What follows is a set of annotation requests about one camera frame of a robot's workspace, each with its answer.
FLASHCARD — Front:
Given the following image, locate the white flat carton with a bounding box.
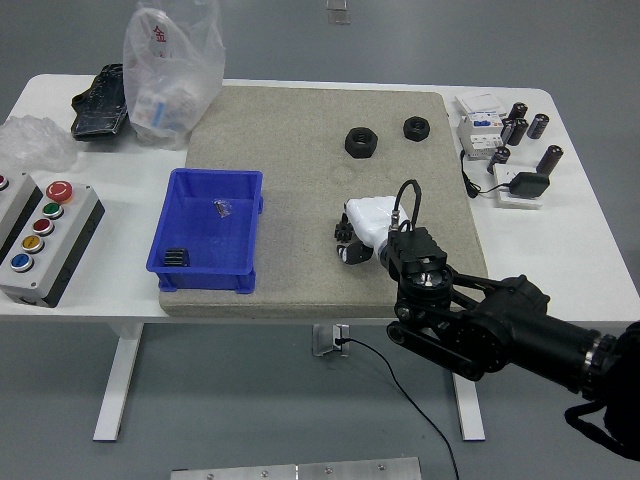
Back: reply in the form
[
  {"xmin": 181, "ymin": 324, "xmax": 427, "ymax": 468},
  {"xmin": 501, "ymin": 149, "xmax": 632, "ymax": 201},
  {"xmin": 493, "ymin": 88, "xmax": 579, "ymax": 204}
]
[{"xmin": 454, "ymin": 91, "xmax": 506, "ymax": 116}]

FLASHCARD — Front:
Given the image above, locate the silver table control bracket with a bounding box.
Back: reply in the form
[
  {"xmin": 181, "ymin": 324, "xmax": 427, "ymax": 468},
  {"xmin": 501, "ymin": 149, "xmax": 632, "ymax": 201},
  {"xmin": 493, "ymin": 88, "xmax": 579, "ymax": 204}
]
[{"xmin": 312, "ymin": 323, "xmax": 350, "ymax": 358}]

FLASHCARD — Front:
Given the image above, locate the black plastic tray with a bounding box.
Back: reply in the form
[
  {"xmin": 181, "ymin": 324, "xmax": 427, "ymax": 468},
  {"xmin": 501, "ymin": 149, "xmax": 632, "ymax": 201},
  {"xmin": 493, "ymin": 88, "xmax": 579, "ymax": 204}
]
[{"xmin": 70, "ymin": 63, "xmax": 131, "ymax": 142}]

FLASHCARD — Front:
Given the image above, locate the grey-brown mat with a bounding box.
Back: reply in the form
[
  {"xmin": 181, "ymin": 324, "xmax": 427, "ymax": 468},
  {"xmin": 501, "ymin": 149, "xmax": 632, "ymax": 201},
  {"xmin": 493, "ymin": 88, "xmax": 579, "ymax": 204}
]
[{"xmin": 158, "ymin": 85, "xmax": 490, "ymax": 319}]

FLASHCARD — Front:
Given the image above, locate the white power socket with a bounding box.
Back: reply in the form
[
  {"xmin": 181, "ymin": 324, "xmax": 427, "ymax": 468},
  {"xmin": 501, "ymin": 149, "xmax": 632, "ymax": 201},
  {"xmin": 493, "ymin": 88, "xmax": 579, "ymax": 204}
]
[{"xmin": 493, "ymin": 163, "xmax": 544, "ymax": 210}]

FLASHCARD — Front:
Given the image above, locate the small black hex nut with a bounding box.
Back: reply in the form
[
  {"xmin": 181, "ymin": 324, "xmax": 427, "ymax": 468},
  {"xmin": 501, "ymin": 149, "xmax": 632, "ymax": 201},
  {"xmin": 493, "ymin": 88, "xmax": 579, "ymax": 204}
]
[{"xmin": 402, "ymin": 115, "xmax": 432, "ymax": 142}]

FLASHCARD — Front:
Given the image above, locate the large black hex nut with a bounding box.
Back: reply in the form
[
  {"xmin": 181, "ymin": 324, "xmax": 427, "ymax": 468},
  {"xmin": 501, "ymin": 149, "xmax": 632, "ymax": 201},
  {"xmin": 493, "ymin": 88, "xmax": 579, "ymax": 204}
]
[{"xmin": 343, "ymin": 126, "xmax": 380, "ymax": 159}]

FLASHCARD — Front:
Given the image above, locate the clear floor bracket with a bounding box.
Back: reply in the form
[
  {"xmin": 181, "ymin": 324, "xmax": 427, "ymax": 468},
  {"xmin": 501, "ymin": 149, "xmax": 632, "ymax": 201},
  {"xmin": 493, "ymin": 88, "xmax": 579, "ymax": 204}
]
[{"xmin": 325, "ymin": 0, "xmax": 353, "ymax": 25}]

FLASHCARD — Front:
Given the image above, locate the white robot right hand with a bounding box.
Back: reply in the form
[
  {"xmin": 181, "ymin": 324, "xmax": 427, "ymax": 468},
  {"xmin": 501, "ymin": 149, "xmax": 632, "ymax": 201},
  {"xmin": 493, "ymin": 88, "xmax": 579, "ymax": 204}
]
[{"xmin": 333, "ymin": 196, "xmax": 401, "ymax": 266}]

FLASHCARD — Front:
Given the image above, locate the black power adapter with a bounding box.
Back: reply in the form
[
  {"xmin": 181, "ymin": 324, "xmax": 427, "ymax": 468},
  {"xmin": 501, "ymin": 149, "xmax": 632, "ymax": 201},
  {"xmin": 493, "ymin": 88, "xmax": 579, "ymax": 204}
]
[{"xmin": 508, "ymin": 171, "xmax": 551, "ymax": 199}]

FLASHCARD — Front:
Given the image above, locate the silver metal plate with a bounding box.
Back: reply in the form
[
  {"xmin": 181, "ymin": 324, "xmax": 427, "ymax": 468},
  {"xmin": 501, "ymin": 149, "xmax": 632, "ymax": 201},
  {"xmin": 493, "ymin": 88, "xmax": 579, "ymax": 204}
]
[{"xmin": 169, "ymin": 456, "xmax": 422, "ymax": 480}]

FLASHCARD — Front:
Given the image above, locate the black bevel gear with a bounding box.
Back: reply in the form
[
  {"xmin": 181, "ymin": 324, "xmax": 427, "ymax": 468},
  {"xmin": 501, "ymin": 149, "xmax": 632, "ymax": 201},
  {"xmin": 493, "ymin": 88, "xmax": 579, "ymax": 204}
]
[{"xmin": 161, "ymin": 246, "xmax": 192, "ymax": 270}]

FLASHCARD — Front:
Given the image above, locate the black floor cable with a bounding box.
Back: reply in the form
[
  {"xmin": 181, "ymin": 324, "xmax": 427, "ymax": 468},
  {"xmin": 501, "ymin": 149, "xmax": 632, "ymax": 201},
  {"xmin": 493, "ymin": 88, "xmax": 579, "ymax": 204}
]
[{"xmin": 335, "ymin": 337, "xmax": 460, "ymax": 480}]

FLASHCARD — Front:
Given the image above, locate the white circuit breaker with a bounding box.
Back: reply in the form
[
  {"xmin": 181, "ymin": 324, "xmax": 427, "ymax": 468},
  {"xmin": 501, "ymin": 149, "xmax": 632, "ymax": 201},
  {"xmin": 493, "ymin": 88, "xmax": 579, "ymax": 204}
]
[{"xmin": 455, "ymin": 112, "xmax": 511, "ymax": 162}]

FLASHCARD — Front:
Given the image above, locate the clear bubble wrap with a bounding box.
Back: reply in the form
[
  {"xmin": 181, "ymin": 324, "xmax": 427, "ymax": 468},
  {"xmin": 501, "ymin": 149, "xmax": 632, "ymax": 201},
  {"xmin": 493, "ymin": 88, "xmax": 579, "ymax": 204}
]
[{"xmin": 0, "ymin": 115, "xmax": 80, "ymax": 174}]

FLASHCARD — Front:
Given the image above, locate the grey five-button control box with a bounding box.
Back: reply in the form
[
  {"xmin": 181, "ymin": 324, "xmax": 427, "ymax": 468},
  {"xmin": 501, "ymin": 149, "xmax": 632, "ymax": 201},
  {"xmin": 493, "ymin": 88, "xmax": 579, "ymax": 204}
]
[{"xmin": 0, "ymin": 180, "xmax": 107, "ymax": 309}]

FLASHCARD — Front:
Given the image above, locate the white table leg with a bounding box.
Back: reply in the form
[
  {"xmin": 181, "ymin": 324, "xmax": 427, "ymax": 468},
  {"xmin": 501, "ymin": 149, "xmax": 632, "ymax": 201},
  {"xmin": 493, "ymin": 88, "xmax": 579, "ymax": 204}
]
[
  {"xmin": 92, "ymin": 323, "xmax": 146, "ymax": 442},
  {"xmin": 451, "ymin": 372, "xmax": 487, "ymax": 442}
]

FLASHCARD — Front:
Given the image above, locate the black adapter cord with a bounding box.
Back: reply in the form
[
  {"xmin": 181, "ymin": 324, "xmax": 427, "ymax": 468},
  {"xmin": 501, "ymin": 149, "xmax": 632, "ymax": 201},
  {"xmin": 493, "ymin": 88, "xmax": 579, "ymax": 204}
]
[{"xmin": 459, "ymin": 149, "xmax": 514, "ymax": 199}]

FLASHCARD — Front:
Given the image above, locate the white plastic shopping bag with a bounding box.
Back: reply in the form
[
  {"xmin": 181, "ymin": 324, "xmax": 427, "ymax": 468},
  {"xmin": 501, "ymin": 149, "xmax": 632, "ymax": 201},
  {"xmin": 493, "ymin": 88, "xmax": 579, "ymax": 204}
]
[{"xmin": 122, "ymin": 0, "xmax": 226, "ymax": 151}]

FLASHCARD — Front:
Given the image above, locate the blue plastic box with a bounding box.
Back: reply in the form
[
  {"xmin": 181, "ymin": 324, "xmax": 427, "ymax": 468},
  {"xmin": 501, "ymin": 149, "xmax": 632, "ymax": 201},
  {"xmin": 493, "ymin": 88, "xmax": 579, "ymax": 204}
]
[{"xmin": 145, "ymin": 168, "xmax": 265, "ymax": 294}]

